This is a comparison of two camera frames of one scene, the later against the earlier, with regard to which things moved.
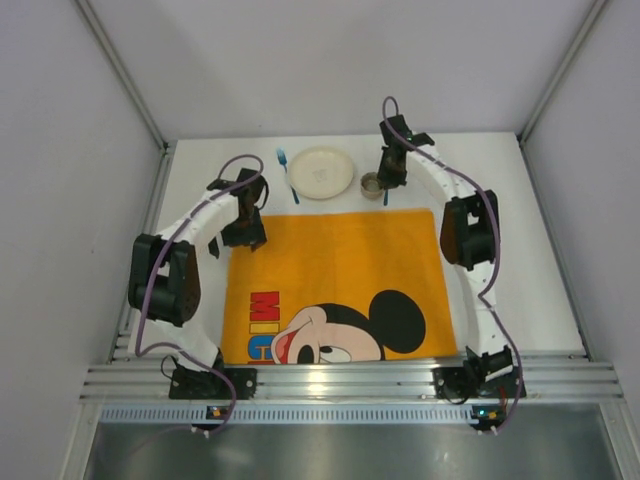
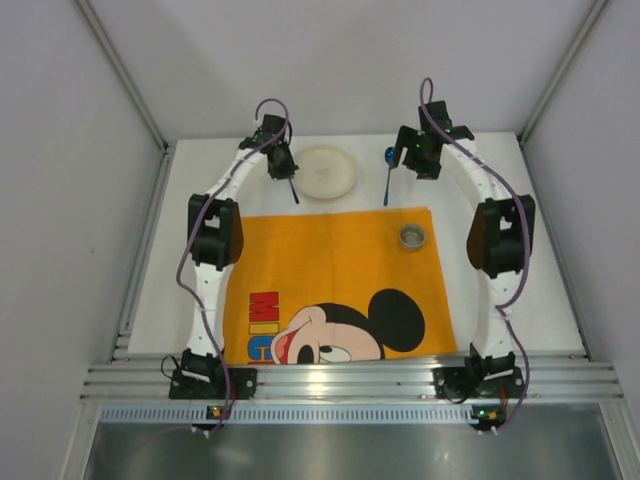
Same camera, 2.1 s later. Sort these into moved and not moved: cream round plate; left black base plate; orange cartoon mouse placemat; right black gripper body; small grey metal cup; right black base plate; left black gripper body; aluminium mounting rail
Moved: left black gripper body; small grey metal cup; right black gripper body
Not moved: orange cartoon mouse placemat; right black base plate; aluminium mounting rail; cream round plate; left black base plate
